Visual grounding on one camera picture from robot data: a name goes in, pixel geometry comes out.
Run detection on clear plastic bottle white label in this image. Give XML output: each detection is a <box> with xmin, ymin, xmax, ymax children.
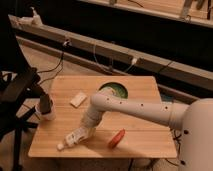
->
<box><xmin>57</xmin><ymin>128</ymin><xmax>82</xmax><ymax>151</ymax></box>

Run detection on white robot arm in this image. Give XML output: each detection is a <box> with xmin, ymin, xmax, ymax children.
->
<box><xmin>82</xmin><ymin>93</ymin><xmax>213</xmax><ymax>171</ymax></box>

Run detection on green ceramic bowl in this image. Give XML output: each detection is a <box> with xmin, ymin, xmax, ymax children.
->
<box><xmin>100</xmin><ymin>82</ymin><xmax>128</xmax><ymax>99</ymax></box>

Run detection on white spray bottle on ledge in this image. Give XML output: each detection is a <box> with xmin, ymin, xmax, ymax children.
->
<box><xmin>32</xmin><ymin>7</ymin><xmax>43</xmax><ymax>26</ymax></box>

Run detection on red orange oblong object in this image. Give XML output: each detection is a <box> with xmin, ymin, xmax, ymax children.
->
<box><xmin>108</xmin><ymin>129</ymin><xmax>125</xmax><ymax>149</ymax></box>

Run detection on white rectangular sponge block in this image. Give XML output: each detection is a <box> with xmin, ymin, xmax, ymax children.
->
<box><xmin>70</xmin><ymin>92</ymin><xmax>87</xmax><ymax>108</ymax></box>

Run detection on wooden table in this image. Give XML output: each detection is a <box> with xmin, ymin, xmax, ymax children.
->
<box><xmin>28</xmin><ymin>75</ymin><xmax>177</xmax><ymax>158</ymax></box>

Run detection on black chair stand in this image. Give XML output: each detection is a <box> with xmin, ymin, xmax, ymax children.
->
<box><xmin>0</xmin><ymin>11</ymin><xmax>47</xmax><ymax>171</ymax></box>

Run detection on blue box on floor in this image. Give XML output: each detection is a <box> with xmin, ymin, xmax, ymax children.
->
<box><xmin>160</xmin><ymin>94</ymin><xmax>174</xmax><ymax>102</ymax></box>

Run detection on long grey ledge rail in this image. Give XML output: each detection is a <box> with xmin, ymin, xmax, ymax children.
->
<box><xmin>9</xmin><ymin>15</ymin><xmax>213</xmax><ymax>91</ymax></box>

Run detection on black cables on floor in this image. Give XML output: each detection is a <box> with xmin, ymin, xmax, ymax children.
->
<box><xmin>164</xmin><ymin>129</ymin><xmax>184</xmax><ymax>168</ymax></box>

